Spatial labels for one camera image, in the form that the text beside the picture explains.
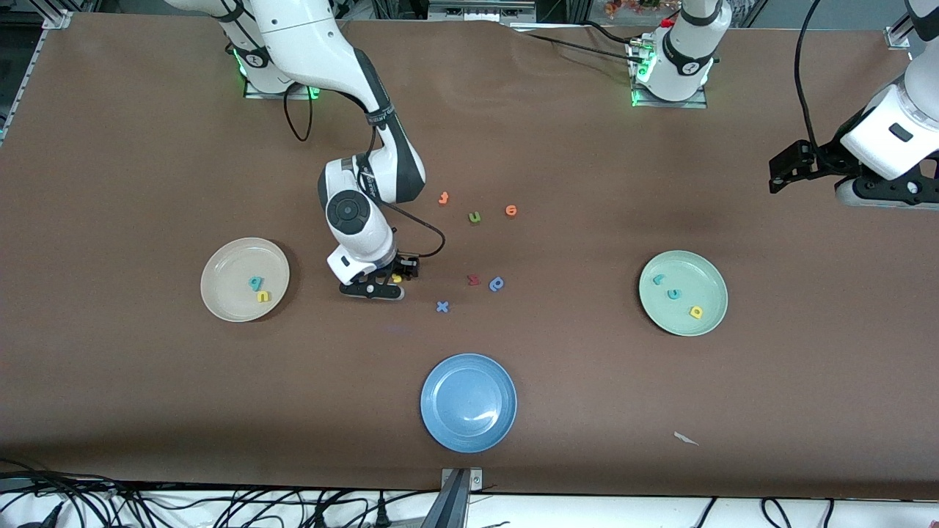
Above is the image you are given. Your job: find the blue round plate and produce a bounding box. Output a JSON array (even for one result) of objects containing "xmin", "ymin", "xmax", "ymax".
[{"xmin": 420, "ymin": 353, "xmax": 518, "ymax": 453}]

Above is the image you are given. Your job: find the aluminium corner profile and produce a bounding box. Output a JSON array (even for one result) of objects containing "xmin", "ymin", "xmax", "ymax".
[{"xmin": 884, "ymin": 7, "xmax": 916, "ymax": 51}]

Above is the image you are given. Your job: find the beige round plate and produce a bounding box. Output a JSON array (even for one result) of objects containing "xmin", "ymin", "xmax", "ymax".
[{"xmin": 200, "ymin": 237, "xmax": 291, "ymax": 323}]

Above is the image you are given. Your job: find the green round plate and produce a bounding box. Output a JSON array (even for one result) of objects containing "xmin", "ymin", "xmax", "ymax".
[{"xmin": 638, "ymin": 250, "xmax": 729, "ymax": 337}]

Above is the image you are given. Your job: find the dried orange plant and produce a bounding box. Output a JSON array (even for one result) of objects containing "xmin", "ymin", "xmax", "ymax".
[{"xmin": 605, "ymin": 0, "xmax": 676, "ymax": 17}]

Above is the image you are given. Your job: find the brown table cover mat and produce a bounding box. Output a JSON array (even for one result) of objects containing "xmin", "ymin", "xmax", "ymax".
[{"xmin": 0, "ymin": 11, "xmax": 939, "ymax": 501}]

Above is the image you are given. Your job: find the silver metal device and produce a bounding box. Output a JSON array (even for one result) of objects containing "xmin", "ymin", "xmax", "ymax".
[{"xmin": 428, "ymin": 0, "xmax": 536, "ymax": 23}]

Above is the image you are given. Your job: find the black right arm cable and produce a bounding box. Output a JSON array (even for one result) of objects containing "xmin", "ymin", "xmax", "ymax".
[{"xmin": 283, "ymin": 92, "xmax": 446, "ymax": 259}]

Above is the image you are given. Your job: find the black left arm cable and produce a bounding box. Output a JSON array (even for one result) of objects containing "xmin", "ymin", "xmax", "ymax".
[{"xmin": 795, "ymin": 0, "xmax": 824, "ymax": 147}]

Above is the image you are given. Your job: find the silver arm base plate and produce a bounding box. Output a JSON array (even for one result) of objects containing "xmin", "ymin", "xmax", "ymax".
[
  {"xmin": 629, "ymin": 40, "xmax": 709, "ymax": 109},
  {"xmin": 244, "ymin": 70, "xmax": 313, "ymax": 100}
]

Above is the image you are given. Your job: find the silver metal bracket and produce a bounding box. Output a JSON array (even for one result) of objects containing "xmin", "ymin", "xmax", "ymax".
[{"xmin": 440, "ymin": 468, "xmax": 483, "ymax": 492}]

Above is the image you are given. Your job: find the black cable to arm base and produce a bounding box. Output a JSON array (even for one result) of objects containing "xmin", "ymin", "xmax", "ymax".
[
  {"xmin": 522, "ymin": 31, "xmax": 646, "ymax": 67},
  {"xmin": 580, "ymin": 21, "xmax": 635, "ymax": 46}
]

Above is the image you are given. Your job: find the grey aluminium post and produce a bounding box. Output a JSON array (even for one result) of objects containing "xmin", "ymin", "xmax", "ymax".
[{"xmin": 420, "ymin": 469, "xmax": 470, "ymax": 528}]

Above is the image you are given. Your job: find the black cable with grey plug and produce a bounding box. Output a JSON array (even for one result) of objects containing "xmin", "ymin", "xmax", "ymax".
[{"xmin": 15, "ymin": 501, "xmax": 68, "ymax": 528}]

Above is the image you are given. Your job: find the aluminium side rail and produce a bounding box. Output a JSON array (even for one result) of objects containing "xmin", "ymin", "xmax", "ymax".
[{"xmin": 0, "ymin": 29, "xmax": 43, "ymax": 144}]

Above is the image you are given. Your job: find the thick black floor cable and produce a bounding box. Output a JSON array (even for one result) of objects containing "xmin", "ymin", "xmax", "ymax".
[{"xmin": 0, "ymin": 458, "xmax": 158, "ymax": 528}]

